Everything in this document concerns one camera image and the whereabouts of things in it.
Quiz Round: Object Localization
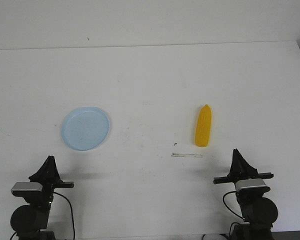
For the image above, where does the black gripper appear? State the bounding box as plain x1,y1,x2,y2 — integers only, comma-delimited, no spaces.
213,148,274,185
28,155,74,194

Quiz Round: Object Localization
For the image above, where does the yellow plastic corn cob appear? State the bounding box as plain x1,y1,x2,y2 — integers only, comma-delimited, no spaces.
194,104,212,147

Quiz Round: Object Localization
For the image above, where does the light blue round plate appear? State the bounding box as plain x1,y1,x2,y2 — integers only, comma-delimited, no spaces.
60,106,111,151

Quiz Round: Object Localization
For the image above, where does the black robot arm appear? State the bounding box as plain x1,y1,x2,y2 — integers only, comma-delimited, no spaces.
213,148,279,240
10,155,76,240

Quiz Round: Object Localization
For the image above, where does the clear tape strip horizontal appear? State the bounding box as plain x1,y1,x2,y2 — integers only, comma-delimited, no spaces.
171,153,203,158

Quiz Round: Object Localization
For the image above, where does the black camera cable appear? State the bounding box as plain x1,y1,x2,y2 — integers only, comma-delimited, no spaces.
51,191,76,240
222,191,245,221

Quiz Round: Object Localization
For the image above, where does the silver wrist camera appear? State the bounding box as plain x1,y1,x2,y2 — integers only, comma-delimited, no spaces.
234,178,271,193
10,182,43,197

